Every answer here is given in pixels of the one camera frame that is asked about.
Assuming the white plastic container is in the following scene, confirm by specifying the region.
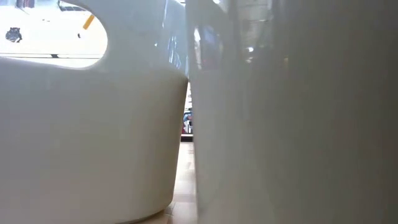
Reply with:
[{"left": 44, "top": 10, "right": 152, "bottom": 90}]
[
  {"left": 0, "top": 0, "right": 190, "bottom": 224},
  {"left": 185, "top": 0, "right": 398, "bottom": 224}
]

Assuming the yellow pencil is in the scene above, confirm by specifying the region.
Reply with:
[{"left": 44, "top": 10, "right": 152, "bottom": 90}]
[{"left": 76, "top": 14, "right": 96, "bottom": 39}]

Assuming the small black object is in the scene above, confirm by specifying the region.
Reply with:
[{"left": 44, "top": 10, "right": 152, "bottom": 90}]
[{"left": 5, "top": 27, "right": 23, "bottom": 44}]

